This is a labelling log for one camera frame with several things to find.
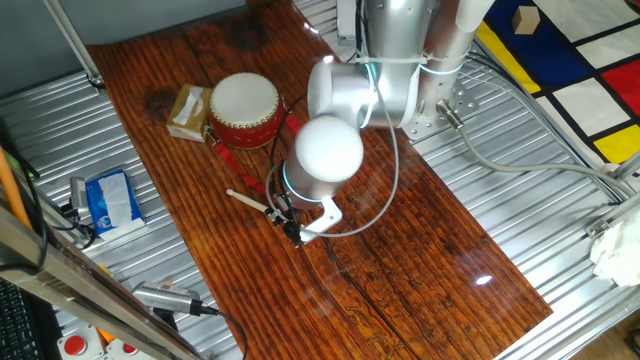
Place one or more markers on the white wooden drumstick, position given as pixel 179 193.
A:
pixel 247 200

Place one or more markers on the grey box with red button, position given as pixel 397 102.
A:
pixel 75 345
pixel 129 348

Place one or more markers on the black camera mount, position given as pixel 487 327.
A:
pixel 82 231

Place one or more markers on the white crumpled cloth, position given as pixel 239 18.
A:
pixel 617 255

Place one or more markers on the wooden cube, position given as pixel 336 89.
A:
pixel 525 21

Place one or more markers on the red drum with white head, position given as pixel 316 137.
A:
pixel 245 97

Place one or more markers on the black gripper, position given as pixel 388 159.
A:
pixel 290 212

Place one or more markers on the aluminium frame post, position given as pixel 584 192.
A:
pixel 75 45

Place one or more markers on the metal frame beam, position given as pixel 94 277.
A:
pixel 75 295

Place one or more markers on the orange pole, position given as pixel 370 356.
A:
pixel 11 190

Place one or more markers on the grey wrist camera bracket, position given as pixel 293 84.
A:
pixel 327 217

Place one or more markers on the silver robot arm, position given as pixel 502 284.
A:
pixel 395 50

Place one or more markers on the blue tissue pack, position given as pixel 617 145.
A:
pixel 95 200

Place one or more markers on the gold tissue pack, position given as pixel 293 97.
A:
pixel 177 125

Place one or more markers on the glossy brown wooden board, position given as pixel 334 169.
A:
pixel 400 240

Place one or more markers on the black keyboard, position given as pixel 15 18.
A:
pixel 15 325

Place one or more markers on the colour block patterned mat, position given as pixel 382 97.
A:
pixel 590 105

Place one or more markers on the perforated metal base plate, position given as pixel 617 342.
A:
pixel 465 102

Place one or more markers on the small metal corner bracket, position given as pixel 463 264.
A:
pixel 596 229

